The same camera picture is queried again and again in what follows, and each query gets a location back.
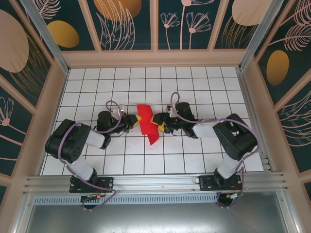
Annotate red cloth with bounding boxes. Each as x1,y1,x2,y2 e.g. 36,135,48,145
136,103,160,146

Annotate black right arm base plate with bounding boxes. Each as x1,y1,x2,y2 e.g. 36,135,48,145
198,174,243,192

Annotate aluminium side rail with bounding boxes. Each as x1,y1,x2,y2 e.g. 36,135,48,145
235,67,277,173

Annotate slotted grey cable duct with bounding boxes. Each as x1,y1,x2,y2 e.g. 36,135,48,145
33,193,219,206

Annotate small controller board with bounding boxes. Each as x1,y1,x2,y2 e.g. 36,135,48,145
80,193,104,203
225,191,245,201

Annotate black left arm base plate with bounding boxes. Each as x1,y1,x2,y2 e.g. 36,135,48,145
69,176,115,194

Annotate aluminium corner post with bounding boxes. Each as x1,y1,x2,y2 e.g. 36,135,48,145
238,0,291,72
20,0,70,75

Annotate long aluminium mounting rail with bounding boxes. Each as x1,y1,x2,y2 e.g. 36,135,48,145
23,172,289,195

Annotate grey metal shelf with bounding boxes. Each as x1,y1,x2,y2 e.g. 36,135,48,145
14,203,299,233

